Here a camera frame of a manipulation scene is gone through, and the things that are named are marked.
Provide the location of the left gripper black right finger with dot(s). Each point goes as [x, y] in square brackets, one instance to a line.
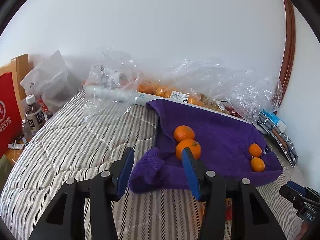
[251, 218]

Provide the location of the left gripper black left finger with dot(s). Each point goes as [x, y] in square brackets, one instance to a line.
[64, 216]

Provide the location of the oval orange citrus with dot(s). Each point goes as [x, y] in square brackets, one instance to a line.
[257, 164]

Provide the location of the large orange mandarin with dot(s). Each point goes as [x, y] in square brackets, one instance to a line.
[255, 150]

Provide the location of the small orange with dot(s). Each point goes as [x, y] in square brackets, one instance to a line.
[183, 132]

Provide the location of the person's right hand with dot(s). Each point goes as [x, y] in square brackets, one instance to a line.
[308, 233]

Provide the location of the purple towel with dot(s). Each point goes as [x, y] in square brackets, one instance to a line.
[224, 145]

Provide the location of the blue checked folded cloth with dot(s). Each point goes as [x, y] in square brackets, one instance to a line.
[281, 138]

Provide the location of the striped bed quilt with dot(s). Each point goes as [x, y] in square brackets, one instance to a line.
[67, 146]

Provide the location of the blue white tissue pack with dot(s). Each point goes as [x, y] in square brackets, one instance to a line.
[275, 119]

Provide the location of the red paper bag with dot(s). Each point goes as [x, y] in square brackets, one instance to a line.
[10, 118]

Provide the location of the tea bottle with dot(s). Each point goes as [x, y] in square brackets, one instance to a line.
[34, 114]

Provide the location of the bagged oranges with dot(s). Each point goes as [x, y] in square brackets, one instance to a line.
[149, 90]

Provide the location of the white tray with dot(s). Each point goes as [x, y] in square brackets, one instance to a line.
[99, 98]

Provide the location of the white plastic bag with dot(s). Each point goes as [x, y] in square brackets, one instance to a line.
[52, 82]

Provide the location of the clear plastic bags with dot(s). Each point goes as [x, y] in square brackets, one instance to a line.
[246, 92]

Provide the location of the brown wooden door frame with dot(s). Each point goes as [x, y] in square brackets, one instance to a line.
[290, 46]

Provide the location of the wooden chair frame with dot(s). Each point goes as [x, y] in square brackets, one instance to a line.
[19, 67]

